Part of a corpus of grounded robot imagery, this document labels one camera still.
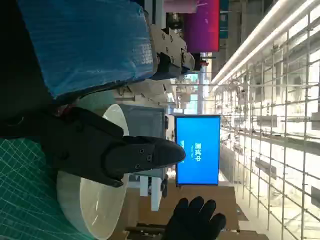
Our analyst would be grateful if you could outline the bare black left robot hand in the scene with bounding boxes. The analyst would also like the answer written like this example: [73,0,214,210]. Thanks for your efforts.
[0,0,196,188]

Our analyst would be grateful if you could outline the white mesh cabinet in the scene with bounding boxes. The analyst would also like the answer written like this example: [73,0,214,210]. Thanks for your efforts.
[119,103,168,176]

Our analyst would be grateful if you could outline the white ceiling wire grid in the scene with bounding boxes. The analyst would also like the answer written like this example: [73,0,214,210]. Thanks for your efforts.
[214,12,320,240]

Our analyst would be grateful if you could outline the green cutting mat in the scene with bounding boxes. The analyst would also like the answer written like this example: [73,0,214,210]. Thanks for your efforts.
[0,136,97,240]

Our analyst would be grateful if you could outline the white plate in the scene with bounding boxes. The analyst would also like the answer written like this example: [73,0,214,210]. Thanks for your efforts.
[56,103,131,240]

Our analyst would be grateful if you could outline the pink display screen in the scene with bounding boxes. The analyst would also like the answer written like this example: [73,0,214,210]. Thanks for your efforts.
[184,0,221,53]

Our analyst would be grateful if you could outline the ceiling light strip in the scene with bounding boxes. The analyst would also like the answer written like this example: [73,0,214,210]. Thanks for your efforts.
[211,0,320,86]

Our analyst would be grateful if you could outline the blue monitor screen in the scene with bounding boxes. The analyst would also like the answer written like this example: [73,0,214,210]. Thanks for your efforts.
[174,114,221,186]

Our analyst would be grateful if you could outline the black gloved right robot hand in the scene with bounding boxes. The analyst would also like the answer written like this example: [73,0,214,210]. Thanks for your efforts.
[162,196,227,240]

